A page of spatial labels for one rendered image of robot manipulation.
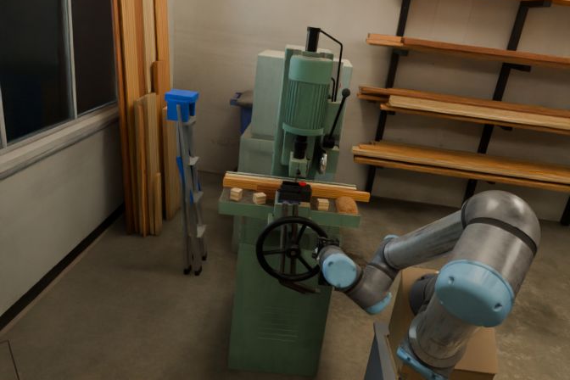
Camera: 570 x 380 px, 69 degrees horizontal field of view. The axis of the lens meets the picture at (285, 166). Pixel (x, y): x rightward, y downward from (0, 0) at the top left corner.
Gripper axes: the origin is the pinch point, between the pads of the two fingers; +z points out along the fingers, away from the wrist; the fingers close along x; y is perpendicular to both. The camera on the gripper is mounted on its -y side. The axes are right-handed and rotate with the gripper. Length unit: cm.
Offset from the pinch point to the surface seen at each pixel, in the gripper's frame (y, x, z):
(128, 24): 108, 121, 122
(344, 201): 17.7, -11.8, 24.7
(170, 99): 59, 81, 87
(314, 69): 69, 10, 9
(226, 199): 12.8, 38.8, 23.1
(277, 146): 39, 19, 48
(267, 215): 8.5, 20.7, 22.4
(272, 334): -50, 11, 43
